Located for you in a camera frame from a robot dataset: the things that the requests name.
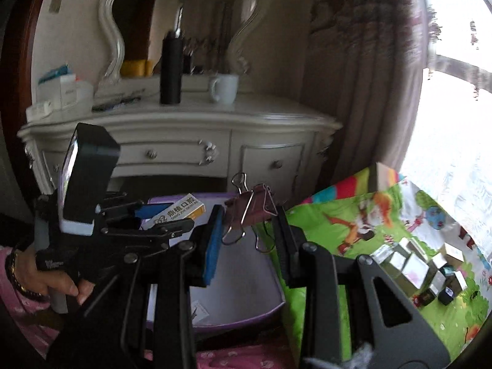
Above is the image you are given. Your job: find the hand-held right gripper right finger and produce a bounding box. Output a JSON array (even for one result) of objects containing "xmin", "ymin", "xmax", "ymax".
[{"xmin": 271, "ymin": 205, "xmax": 452, "ymax": 369}]

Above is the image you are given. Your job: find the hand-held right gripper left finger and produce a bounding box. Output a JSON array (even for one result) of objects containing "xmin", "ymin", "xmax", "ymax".
[{"xmin": 50, "ymin": 204, "xmax": 227, "ymax": 369}]

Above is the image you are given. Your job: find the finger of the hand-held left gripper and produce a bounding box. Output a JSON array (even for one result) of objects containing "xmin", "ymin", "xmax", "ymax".
[
  {"xmin": 101, "ymin": 192, "xmax": 175, "ymax": 220},
  {"xmin": 99, "ymin": 217, "xmax": 196, "ymax": 248}
]

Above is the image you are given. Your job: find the yellow and white carton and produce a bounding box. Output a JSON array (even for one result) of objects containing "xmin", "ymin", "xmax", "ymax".
[{"xmin": 143, "ymin": 193, "xmax": 206, "ymax": 230}]

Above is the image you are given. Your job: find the purple cardboard box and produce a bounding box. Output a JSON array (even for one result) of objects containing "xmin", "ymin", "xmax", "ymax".
[{"xmin": 144, "ymin": 192, "xmax": 287, "ymax": 329}]

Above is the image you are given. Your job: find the pink binder clip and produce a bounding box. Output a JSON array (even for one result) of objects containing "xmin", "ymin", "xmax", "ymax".
[{"xmin": 222, "ymin": 172, "xmax": 278, "ymax": 253}]

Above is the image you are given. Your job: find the person's left hand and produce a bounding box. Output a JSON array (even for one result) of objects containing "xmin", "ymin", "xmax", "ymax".
[{"xmin": 17, "ymin": 248, "xmax": 96, "ymax": 305}]

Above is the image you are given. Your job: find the wide dressing table drawer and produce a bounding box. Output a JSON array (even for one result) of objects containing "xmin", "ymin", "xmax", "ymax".
[{"xmin": 113, "ymin": 130, "xmax": 232, "ymax": 178}]

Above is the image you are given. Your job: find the cartoon printed blanket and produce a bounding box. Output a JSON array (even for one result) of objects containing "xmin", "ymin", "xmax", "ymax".
[{"xmin": 269, "ymin": 162, "xmax": 492, "ymax": 358}]

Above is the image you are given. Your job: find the cream dressing table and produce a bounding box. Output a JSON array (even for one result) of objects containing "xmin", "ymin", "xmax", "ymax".
[{"xmin": 17, "ymin": 73, "xmax": 344, "ymax": 216}]

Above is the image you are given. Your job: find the pile of small cartons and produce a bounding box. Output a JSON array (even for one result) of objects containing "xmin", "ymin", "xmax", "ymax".
[{"xmin": 370, "ymin": 236, "xmax": 469, "ymax": 308}]

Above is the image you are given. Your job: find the yellow container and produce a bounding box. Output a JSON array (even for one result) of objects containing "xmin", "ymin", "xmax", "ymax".
[{"xmin": 120, "ymin": 59, "xmax": 154, "ymax": 78}]

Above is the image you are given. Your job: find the black bottle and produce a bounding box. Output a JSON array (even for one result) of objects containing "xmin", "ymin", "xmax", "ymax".
[{"xmin": 159, "ymin": 30, "xmax": 184, "ymax": 105}]

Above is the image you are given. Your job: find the white mug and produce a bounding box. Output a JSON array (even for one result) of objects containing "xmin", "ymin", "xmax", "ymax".
[{"xmin": 208, "ymin": 74, "xmax": 240, "ymax": 104}]

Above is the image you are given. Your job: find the ornate white framed mirror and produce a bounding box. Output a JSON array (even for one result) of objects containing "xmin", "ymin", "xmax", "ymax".
[{"xmin": 98, "ymin": 0, "xmax": 266, "ymax": 85}]

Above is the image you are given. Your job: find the beige curtain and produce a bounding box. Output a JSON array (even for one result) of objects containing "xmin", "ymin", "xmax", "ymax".
[{"xmin": 300, "ymin": 0, "xmax": 431, "ymax": 185}]

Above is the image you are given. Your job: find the white lace sheer curtain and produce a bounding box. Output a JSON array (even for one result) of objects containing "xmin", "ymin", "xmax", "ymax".
[{"xmin": 400, "ymin": 0, "xmax": 492, "ymax": 239}]

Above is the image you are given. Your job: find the dark beaded bracelet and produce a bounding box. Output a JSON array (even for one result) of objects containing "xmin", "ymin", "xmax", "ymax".
[{"xmin": 7, "ymin": 248, "xmax": 50, "ymax": 303}]

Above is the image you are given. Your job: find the dark wooden door frame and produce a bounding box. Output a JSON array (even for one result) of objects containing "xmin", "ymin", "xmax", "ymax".
[{"xmin": 0, "ymin": 0, "xmax": 54, "ymax": 216}]

